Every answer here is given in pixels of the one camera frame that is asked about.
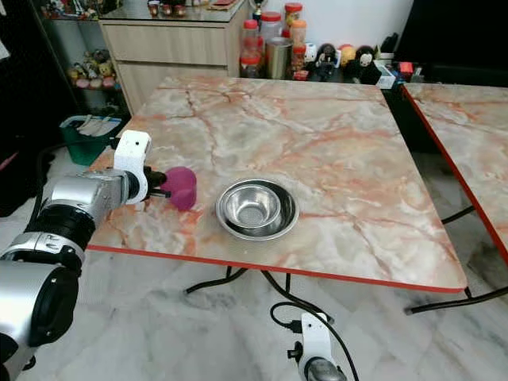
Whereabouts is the purple plastic cup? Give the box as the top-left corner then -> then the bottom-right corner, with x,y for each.
164,166 -> 198,212

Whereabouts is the green plastic basket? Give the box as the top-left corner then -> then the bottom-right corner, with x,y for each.
60,115 -> 125,167

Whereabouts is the stainless steel bowl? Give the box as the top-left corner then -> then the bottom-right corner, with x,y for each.
215,178 -> 300,241

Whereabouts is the light wooden drawer cabinet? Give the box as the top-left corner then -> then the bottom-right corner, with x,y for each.
99,0 -> 252,117

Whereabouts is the marble top folding table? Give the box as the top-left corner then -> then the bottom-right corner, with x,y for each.
400,81 -> 508,315
86,73 -> 468,317

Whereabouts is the glass display shelf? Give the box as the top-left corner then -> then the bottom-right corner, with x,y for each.
32,0 -> 120,116

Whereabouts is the tall red lid jar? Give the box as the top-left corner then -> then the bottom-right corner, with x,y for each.
241,19 -> 264,79

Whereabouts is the steel tumbler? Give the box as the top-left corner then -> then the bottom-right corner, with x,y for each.
266,37 -> 294,80

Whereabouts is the clear red lid jar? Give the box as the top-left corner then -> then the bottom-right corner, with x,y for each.
260,11 -> 283,40

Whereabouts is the orange red lid jar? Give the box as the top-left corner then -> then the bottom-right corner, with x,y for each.
283,2 -> 304,29

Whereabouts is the yellow round toy figurine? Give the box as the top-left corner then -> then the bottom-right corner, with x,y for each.
338,43 -> 356,66

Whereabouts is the black television screen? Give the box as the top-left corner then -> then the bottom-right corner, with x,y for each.
393,0 -> 508,85

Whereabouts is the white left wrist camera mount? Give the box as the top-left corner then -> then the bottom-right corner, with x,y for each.
114,130 -> 152,204

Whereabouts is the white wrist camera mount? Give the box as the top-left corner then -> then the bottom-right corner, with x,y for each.
114,130 -> 152,204
299,311 -> 337,374

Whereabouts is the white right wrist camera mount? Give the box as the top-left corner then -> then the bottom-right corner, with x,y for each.
299,311 -> 337,374

